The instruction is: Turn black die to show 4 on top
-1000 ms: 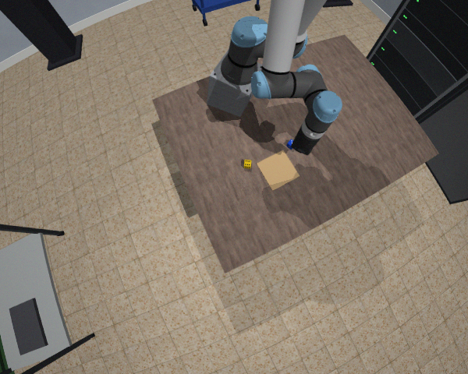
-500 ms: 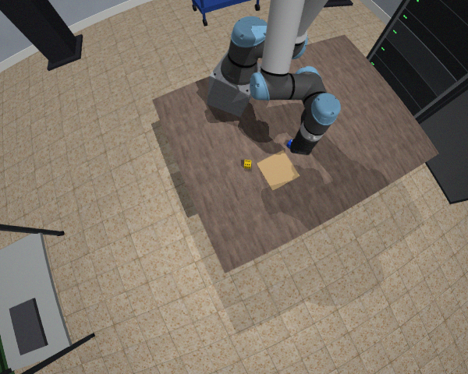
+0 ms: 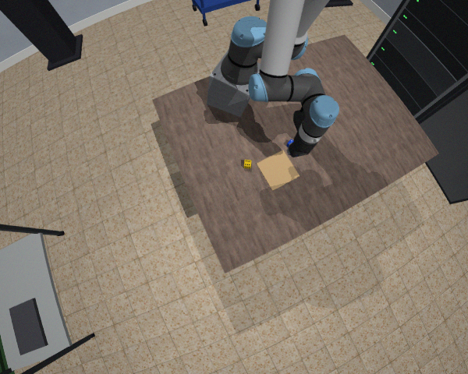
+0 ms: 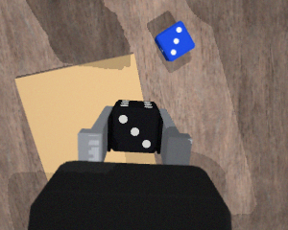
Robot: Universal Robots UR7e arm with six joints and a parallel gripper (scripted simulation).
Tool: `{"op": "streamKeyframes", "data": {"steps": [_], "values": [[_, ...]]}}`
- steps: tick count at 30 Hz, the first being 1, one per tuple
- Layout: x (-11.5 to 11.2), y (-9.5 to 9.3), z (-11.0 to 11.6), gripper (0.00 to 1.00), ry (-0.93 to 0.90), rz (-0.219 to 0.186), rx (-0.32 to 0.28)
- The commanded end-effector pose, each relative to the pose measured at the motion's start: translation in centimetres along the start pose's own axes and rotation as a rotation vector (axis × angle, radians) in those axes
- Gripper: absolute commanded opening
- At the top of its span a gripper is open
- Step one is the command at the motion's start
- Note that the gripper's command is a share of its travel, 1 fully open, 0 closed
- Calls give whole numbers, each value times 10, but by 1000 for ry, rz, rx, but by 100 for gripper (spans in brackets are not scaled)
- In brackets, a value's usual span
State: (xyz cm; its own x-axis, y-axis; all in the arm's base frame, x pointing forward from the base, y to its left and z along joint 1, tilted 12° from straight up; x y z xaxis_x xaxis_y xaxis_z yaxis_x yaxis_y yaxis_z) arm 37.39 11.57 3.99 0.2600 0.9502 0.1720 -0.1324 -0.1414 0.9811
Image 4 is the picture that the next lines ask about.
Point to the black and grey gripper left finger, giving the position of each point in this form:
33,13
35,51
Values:
95,142

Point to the black die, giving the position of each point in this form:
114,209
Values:
134,126

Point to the blue die with white pips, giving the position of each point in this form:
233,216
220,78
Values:
174,41

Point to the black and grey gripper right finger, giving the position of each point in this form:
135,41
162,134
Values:
174,147

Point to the tan flat mat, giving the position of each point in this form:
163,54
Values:
59,103

